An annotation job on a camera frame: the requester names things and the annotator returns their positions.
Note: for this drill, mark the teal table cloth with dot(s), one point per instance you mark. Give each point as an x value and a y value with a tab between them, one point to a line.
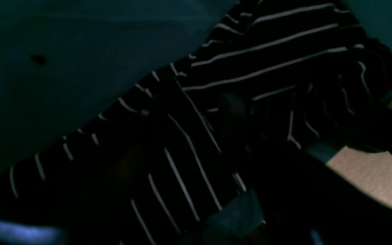
97	50

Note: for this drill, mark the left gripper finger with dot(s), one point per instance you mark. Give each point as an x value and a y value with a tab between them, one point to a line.
297	191

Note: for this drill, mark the navy white striped t-shirt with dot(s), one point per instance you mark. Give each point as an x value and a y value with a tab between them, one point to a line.
177	148

